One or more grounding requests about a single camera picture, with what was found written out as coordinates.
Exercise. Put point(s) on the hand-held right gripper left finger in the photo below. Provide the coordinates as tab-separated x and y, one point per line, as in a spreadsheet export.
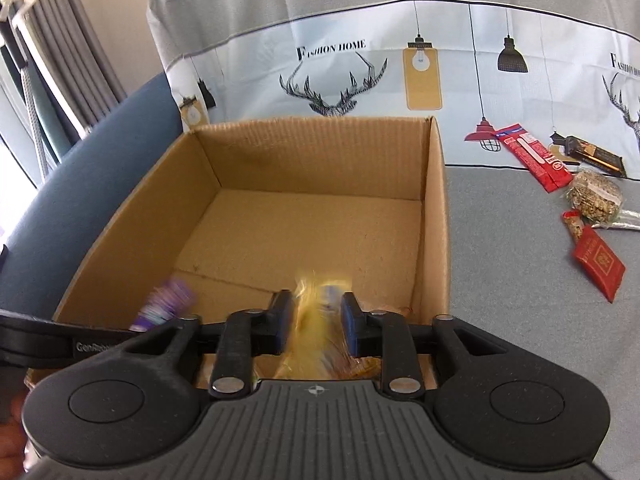
282	322

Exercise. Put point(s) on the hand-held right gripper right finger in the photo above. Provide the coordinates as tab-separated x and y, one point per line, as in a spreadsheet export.
351	325

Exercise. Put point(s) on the yellow snack packet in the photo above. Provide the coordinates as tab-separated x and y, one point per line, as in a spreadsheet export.
312	330

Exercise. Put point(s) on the cardboard box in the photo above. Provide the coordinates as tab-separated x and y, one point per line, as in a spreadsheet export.
300	220

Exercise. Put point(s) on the purple snack packet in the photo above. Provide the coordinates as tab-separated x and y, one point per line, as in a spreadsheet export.
165	302

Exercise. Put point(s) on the red snack packet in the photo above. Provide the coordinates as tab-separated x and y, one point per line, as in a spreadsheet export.
532	156

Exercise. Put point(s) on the dark red patterned packet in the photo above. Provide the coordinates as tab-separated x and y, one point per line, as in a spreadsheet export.
600	265

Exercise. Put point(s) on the clear grain bar packet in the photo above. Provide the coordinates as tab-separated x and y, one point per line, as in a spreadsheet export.
595	195

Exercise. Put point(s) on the dark brown biscuit packet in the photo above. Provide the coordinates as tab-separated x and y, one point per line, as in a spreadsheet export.
595	154

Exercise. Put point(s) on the blue sofa armrest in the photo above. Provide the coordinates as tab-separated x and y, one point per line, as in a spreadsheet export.
75	210

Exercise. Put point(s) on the printed grey cloth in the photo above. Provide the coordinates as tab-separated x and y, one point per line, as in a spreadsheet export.
350	35

